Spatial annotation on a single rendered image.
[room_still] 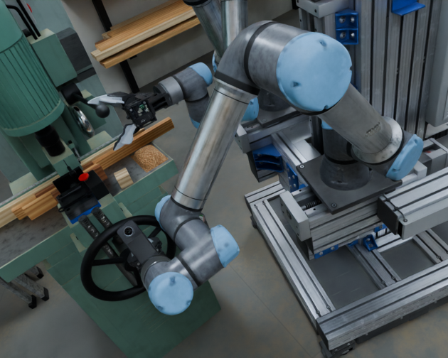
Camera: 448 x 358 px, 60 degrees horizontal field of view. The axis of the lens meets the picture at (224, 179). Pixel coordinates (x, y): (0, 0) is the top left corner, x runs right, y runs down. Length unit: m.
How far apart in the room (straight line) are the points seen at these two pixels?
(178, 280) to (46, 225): 0.66
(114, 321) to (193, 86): 0.92
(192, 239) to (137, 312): 0.88
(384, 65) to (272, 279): 1.14
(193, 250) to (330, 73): 0.40
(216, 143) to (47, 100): 0.56
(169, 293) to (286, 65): 0.44
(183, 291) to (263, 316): 1.18
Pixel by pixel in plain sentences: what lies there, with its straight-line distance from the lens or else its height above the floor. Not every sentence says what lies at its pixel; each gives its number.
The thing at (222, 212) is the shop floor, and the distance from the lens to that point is 2.31.
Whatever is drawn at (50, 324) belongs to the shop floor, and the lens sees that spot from 2.32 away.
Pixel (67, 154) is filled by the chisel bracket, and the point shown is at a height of 1.03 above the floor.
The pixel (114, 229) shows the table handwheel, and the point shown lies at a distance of 1.07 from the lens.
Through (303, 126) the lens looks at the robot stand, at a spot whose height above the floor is 0.73.
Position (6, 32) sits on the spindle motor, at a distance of 1.11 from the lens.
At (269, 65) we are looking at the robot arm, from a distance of 0.67.
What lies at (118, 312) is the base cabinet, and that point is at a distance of 1.57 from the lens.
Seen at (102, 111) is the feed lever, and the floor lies 1.21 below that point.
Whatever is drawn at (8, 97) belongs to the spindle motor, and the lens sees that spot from 1.14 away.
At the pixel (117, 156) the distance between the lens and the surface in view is 1.37.
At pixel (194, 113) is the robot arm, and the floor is 1.04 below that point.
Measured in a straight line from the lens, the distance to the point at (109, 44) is 3.23.
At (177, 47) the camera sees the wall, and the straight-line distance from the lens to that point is 3.97.
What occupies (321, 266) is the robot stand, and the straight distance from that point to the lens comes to 1.74.
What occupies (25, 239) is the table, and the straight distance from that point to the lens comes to 1.30.
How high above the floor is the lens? 1.66
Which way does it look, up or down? 41 degrees down
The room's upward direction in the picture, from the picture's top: 18 degrees counter-clockwise
